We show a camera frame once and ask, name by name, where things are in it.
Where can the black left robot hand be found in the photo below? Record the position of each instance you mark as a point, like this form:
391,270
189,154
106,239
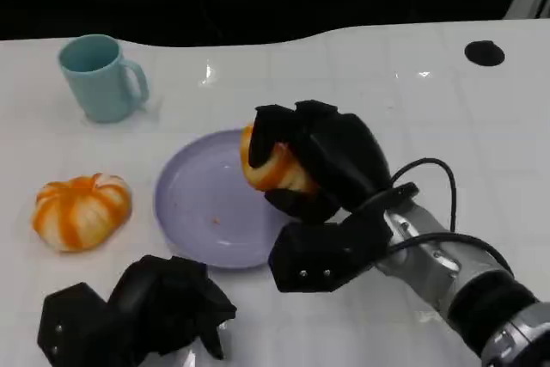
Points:
163,298

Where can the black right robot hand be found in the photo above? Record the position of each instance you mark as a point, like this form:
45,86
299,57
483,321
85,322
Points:
344,156

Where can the oblong orange toy bread roll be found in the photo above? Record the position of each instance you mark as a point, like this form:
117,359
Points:
281,171

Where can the lilac plate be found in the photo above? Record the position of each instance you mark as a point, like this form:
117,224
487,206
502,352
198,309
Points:
202,203

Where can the round orange striped toy bread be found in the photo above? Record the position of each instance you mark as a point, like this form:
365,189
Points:
81,212

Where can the black round table grommet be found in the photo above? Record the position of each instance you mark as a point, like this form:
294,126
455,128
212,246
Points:
484,53

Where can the pale green mug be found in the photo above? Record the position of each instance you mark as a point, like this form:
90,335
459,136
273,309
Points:
99,92

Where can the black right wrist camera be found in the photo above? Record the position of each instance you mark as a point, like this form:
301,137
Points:
326,251

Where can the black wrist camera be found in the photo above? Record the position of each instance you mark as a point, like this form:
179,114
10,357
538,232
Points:
326,251
69,319

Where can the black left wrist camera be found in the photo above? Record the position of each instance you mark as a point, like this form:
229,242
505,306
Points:
69,319

